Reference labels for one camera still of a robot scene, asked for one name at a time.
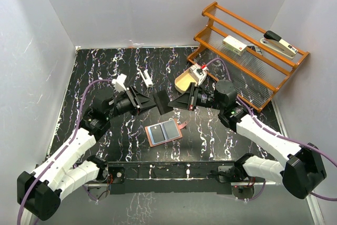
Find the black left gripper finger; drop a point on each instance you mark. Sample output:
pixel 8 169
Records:
pixel 139 100
pixel 135 109

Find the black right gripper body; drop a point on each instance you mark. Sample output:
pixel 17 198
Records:
pixel 207 99

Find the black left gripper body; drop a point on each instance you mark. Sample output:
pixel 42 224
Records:
pixel 122 105

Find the beige oval card tray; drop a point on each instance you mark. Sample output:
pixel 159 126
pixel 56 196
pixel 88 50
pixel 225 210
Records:
pixel 183 81

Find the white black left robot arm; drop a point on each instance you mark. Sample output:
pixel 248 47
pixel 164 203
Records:
pixel 42 191

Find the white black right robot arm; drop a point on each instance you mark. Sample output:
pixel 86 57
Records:
pixel 298 167

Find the white staple remover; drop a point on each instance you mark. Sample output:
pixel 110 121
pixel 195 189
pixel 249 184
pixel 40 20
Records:
pixel 146 78

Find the orange wooden shelf rack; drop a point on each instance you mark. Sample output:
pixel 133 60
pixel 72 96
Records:
pixel 260 72

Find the white red staples box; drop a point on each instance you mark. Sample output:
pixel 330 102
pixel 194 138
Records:
pixel 234 45

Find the black beige stapler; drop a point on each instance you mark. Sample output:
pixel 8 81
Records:
pixel 278 44

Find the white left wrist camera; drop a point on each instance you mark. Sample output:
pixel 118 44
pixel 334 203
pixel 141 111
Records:
pixel 119 83

